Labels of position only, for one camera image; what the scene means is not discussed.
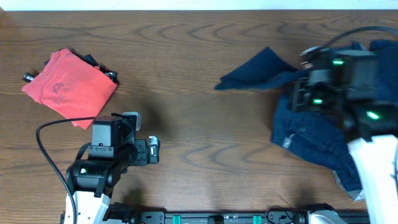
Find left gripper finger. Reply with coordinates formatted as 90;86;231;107
149;136;160;164
111;111;141;131

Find dark navy shorts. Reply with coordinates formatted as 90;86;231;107
215;47;309;90

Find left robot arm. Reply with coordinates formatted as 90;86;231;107
60;112;160;223

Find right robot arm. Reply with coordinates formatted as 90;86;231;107
289;47;397;223

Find navy clothes pile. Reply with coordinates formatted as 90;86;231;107
270;39;398;202

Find folded red t-shirt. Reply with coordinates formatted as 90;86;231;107
22;49;117;119

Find black garment under red shirt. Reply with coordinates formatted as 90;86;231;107
22;54;118;84

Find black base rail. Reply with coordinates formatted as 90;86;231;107
105;203;371;224

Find left black cable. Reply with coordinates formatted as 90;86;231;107
35;116;96;224

